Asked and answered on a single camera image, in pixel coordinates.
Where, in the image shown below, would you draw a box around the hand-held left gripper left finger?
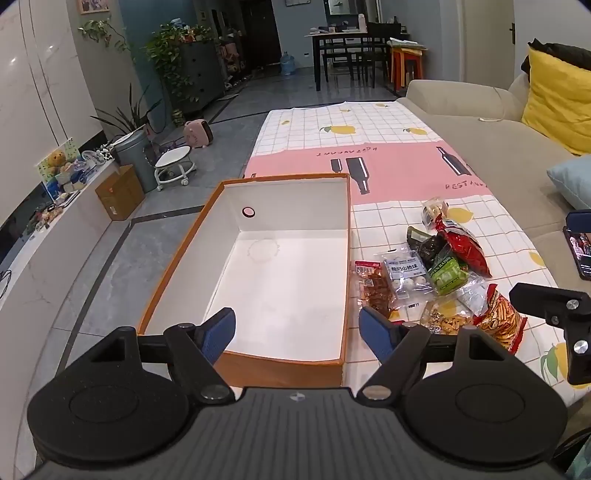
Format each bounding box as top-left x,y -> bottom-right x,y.
88,308 -> 237,403

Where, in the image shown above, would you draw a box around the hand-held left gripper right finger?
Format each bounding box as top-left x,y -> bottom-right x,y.
359,307 -> 511,403

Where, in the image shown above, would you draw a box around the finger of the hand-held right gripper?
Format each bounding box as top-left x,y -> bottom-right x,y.
509,282 -> 591,386

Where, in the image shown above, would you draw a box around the red brown spicy strip packet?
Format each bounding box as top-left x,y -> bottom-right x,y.
355,261 -> 398,319

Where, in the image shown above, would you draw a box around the red orange stick snack packet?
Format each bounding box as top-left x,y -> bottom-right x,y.
475,284 -> 528,355

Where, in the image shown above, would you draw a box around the clear white ball candy packet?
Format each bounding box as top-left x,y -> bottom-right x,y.
381,244 -> 435,308

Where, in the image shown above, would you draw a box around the clear beige cracker packet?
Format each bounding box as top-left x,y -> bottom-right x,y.
420,300 -> 476,335

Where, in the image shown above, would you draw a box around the white snack packet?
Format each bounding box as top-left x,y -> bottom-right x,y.
459,277 -> 490,315

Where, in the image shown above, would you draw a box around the orange cardboard box white inside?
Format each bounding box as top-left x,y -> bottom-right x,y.
137,173 -> 352,388

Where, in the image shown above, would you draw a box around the green snack packet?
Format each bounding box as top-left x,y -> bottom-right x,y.
427,251 -> 469,296

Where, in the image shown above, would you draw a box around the shiny red snack packet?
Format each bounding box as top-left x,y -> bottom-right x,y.
436,219 -> 494,278

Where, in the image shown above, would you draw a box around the dark olive snack packet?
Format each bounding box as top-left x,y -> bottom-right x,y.
407,231 -> 446,268

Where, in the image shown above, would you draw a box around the clear mixed candy packet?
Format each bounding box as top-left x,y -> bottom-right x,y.
421,198 -> 451,229

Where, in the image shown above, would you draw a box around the black smartphone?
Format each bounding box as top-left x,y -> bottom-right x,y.
563,210 -> 591,281

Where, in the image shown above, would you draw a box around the light blue cushion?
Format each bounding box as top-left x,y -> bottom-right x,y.
547,154 -> 591,210

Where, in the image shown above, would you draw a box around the printed lemon bottle tablecloth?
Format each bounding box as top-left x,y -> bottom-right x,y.
231,100 -> 591,409

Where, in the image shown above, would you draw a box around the beige sofa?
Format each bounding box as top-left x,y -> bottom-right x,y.
396,71 -> 591,296

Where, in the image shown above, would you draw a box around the person's striped teal clothing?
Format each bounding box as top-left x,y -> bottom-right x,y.
566,438 -> 591,480

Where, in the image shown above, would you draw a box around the brown cardboard box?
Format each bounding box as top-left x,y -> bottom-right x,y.
95,165 -> 145,221

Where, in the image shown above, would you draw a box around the white rolling stool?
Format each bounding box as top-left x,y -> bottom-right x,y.
154,145 -> 197,191

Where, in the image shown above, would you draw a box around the grey trash bin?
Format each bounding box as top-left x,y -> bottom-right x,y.
111,129 -> 160,193

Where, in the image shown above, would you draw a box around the yellow cushion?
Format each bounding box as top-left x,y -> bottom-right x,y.
522,46 -> 591,157

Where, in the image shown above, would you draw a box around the pink space heater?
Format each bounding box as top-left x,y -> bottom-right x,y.
184,120 -> 217,148

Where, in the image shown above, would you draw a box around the long-leaf potted plant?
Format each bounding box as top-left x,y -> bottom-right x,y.
92,83 -> 162,139

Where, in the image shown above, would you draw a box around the teddy bear picture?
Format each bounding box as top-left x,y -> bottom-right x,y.
37,138 -> 81,178

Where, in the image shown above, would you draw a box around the dark cloth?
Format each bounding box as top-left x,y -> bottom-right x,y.
522,39 -> 591,75

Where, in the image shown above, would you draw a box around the grey drawer cabinet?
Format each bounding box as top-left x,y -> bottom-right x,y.
178,39 -> 227,114

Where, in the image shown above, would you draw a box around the orange stacked stools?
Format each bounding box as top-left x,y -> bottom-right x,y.
390,46 -> 424,95

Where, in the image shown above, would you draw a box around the shoe rack with toys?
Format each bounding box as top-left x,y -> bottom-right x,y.
217,34 -> 245,77

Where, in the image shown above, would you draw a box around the trailing green plant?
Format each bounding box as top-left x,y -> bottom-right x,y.
145,23 -> 214,104

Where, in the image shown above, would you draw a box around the dark dining chair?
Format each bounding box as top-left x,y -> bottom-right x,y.
367,23 -> 403,88

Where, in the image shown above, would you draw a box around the dark dining table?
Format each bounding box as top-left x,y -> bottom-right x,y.
305,30 -> 409,92

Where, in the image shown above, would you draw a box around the dark entrance door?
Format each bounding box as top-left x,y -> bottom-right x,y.
240,0 -> 282,70

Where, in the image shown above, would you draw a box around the hanging pothos plant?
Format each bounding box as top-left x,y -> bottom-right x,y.
78,18 -> 130,52

